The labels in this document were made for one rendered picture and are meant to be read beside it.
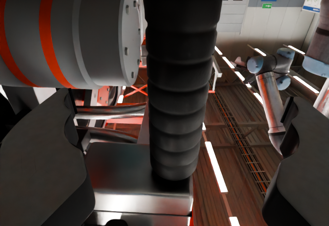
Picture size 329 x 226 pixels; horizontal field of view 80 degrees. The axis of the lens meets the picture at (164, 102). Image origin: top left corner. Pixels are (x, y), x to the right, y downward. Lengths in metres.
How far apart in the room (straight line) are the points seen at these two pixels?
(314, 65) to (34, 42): 0.74
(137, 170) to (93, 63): 0.14
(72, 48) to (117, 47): 0.05
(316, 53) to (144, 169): 0.70
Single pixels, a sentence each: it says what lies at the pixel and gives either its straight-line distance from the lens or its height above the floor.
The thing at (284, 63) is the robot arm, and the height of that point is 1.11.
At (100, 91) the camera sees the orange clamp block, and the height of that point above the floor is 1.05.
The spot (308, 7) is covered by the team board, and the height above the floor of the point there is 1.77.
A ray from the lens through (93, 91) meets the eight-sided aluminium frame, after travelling 0.54.
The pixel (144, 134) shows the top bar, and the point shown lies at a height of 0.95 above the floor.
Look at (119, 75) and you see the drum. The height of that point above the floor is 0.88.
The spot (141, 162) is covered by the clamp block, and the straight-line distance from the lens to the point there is 0.17.
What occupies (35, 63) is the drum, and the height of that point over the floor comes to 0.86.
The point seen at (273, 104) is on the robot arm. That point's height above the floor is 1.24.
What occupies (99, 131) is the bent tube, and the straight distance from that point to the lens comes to 0.34.
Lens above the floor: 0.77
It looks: 33 degrees up
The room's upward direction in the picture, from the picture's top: 179 degrees counter-clockwise
